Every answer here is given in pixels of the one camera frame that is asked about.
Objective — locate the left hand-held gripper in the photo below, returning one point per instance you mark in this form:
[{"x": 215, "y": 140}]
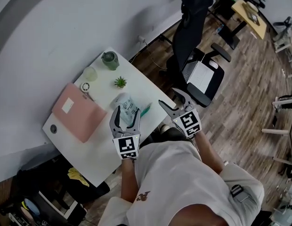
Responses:
[{"x": 126, "y": 146}]

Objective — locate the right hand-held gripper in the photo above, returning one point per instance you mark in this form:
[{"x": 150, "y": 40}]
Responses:
[{"x": 189, "y": 122}]

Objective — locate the person's left forearm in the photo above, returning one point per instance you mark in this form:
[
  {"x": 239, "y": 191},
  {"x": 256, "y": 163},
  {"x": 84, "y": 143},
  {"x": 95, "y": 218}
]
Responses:
[{"x": 129, "y": 180}]

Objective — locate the person's right forearm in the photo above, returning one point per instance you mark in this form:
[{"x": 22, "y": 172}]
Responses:
[{"x": 209, "y": 152}]

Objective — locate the person's left white shoe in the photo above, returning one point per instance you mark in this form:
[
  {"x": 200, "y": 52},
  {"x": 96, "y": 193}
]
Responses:
[{"x": 165, "y": 127}]

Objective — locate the person's black trousers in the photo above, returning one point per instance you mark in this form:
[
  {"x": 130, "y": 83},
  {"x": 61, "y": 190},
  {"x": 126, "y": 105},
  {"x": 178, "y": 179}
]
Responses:
[{"x": 172, "y": 133}]

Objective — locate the grey laptop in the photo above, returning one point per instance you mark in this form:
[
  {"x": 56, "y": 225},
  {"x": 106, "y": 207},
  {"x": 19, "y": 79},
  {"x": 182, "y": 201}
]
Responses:
[{"x": 197, "y": 76}]

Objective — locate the small potted green plant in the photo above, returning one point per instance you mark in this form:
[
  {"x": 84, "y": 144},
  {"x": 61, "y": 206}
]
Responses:
[{"x": 120, "y": 82}]

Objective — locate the pink file box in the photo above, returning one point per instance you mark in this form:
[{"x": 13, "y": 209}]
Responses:
[{"x": 77, "y": 112}]

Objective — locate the white computer mouse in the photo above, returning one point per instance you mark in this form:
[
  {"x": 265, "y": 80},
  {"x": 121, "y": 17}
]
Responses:
[{"x": 213, "y": 64}]

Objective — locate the translucent plastic cup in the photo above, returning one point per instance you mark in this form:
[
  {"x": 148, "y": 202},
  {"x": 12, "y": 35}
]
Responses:
[{"x": 90, "y": 74}]

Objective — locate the green drinking bottle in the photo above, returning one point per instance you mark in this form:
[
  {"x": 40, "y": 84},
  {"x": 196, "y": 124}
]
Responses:
[{"x": 110, "y": 60}]

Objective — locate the yellow cloth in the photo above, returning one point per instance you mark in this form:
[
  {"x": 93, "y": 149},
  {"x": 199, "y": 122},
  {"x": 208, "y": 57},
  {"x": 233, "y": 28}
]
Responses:
[{"x": 77, "y": 176}]

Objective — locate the black mesh office chair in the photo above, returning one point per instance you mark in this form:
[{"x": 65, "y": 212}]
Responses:
[{"x": 188, "y": 32}]

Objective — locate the person's white shirt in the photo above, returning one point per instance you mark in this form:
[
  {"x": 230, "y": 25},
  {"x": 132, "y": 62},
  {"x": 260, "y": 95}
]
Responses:
[{"x": 179, "y": 185}]

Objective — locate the clear water bottle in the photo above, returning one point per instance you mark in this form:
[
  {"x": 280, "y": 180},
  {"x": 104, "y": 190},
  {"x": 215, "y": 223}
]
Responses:
[{"x": 220, "y": 28}]

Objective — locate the yellow table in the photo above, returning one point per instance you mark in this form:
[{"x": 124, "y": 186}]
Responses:
[{"x": 252, "y": 20}]

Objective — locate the blue oval sticker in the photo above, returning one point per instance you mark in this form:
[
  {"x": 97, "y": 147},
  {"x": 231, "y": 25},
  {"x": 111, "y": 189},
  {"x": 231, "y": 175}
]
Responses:
[{"x": 31, "y": 206}]

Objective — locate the white wall plug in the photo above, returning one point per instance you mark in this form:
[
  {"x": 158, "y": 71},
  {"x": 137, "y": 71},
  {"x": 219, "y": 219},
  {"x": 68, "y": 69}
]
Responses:
[{"x": 142, "y": 39}]

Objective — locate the dark desk with white frame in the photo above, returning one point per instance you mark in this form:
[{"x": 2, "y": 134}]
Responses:
[{"x": 49, "y": 211}]

